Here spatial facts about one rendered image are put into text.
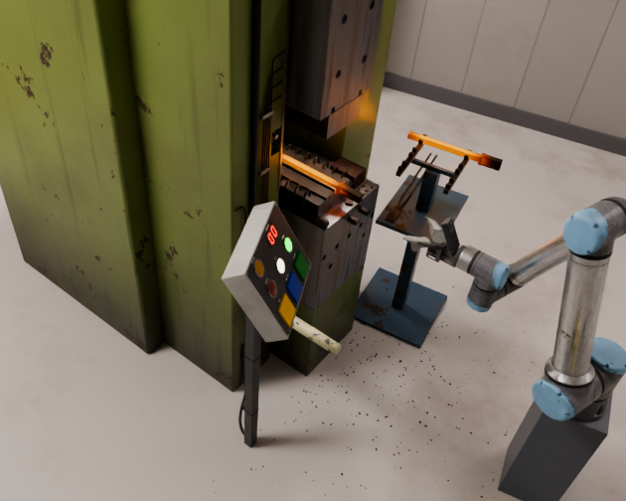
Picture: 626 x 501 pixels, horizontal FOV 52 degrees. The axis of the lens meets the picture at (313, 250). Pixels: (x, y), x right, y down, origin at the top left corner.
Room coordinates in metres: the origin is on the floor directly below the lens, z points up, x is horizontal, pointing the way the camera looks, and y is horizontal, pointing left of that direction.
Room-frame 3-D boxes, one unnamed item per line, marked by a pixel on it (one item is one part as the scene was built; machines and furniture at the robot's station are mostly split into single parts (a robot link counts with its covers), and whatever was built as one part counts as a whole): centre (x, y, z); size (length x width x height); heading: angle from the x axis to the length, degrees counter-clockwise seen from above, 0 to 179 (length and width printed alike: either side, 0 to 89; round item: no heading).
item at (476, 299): (1.62, -0.62, 0.86); 0.12 x 0.09 x 0.12; 129
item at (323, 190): (2.05, 0.12, 0.96); 0.42 x 0.20 x 0.09; 57
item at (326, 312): (2.11, 0.10, 0.23); 0.56 x 0.38 x 0.47; 57
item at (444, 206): (2.30, -0.48, 0.67); 0.40 x 0.30 x 0.02; 156
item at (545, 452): (1.40, -1.01, 0.30); 0.22 x 0.22 x 0.60; 70
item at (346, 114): (2.05, 0.12, 1.32); 0.42 x 0.20 x 0.10; 57
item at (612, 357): (1.40, -1.00, 0.79); 0.17 x 0.15 x 0.18; 129
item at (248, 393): (1.43, 0.17, 0.54); 0.04 x 0.04 x 1.08; 57
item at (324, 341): (1.60, 0.05, 0.62); 0.44 x 0.05 x 0.05; 57
